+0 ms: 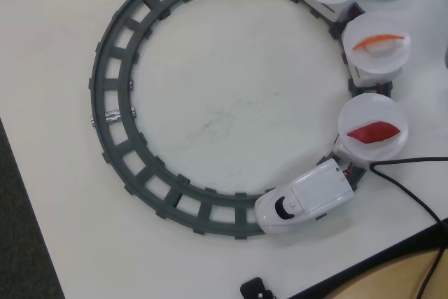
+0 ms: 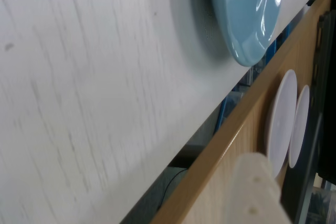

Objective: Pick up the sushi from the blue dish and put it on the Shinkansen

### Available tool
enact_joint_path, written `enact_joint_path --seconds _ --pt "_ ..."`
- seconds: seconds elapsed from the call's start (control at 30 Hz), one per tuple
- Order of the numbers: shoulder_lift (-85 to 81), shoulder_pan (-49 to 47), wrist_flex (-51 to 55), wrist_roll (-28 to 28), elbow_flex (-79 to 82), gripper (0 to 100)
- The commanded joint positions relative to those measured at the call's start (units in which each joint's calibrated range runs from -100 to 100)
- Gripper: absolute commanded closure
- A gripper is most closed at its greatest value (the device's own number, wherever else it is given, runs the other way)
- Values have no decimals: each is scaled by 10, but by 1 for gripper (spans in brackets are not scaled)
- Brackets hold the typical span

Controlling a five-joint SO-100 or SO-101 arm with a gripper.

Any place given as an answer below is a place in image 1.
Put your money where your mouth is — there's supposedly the orange salmon sushi toy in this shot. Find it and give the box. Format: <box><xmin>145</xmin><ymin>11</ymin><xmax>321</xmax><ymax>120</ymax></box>
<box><xmin>352</xmin><ymin>34</ymin><xmax>405</xmax><ymax>59</ymax></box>

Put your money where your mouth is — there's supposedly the white Shinkansen toy locomotive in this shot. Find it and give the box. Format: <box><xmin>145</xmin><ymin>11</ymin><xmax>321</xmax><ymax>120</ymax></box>
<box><xmin>254</xmin><ymin>158</ymin><xmax>356</xmax><ymax>235</ymax></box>

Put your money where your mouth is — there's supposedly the black power cable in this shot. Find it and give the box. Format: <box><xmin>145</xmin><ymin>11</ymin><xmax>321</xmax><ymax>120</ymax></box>
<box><xmin>369</xmin><ymin>156</ymin><xmax>448</xmax><ymax>299</ymax></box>

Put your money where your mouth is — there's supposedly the silver foil tape patch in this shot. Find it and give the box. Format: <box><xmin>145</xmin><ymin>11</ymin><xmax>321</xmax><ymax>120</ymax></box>
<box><xmin>104</xmin><ymin>110</ymin><xmax>123</xmax><ymax>125</ymax></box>

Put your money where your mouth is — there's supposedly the red tuna sushi toy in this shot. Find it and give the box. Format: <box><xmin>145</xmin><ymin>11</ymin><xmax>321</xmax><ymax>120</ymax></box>
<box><xmin>346</xmin><ymin>120</ymin><xmax>401</xmax><ymax>145</ymax></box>

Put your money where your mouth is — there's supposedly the grey circular toy train track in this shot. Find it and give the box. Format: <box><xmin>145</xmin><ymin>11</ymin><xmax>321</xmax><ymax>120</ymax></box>
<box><xmin>87</xmin><ymin>0</ymin><xmax>395</xmax><ymax>242</ymax></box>

